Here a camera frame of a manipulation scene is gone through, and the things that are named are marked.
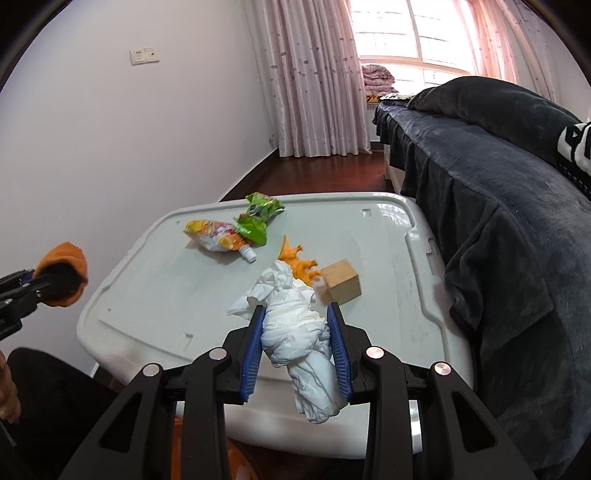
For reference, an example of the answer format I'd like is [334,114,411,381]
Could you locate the pink curtain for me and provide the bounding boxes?
[245,0,370,157]
[456,1,572,104]

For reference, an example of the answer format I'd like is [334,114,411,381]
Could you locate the green snack wrapper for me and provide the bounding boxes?
[235,192,284,245]

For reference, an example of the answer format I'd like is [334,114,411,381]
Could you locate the orange trash bucket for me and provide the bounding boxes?
[170,415,259,480]

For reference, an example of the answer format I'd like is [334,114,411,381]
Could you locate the wooden block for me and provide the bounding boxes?
[321,259,362,305]

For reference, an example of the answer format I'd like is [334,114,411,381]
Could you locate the pink curtain right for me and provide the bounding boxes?
[456,1,572,104]

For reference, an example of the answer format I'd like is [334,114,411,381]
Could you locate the black white pillow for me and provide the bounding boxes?
[558,123,591,176]

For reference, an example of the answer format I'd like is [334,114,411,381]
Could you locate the white cloth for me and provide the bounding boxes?
[228,260,346,424]

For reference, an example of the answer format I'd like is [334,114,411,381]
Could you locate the pink curtain left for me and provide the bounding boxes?
[245,0,370,157]

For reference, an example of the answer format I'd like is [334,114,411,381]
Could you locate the dark blue bed blanket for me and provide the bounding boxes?
[374,76,590,479]

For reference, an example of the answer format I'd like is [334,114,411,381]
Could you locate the orange peel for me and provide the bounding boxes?
[277,236,322,286]

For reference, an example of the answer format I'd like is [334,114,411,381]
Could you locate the yellow orange jelly pouch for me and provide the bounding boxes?
[183,220,257,263]

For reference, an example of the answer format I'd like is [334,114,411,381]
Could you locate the left hand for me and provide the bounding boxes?
[0,352,21,424]

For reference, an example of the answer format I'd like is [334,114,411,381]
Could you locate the white bed frame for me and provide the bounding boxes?
[384,144,406,194]

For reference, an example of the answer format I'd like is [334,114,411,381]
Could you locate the folded pink quilts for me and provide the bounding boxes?
[362,64,398,102]

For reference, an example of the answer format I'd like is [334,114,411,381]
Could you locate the orange black sock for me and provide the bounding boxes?
[33,242,88,308]

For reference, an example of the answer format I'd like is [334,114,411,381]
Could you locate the white wall switch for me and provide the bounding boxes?
[129,47,160,66]

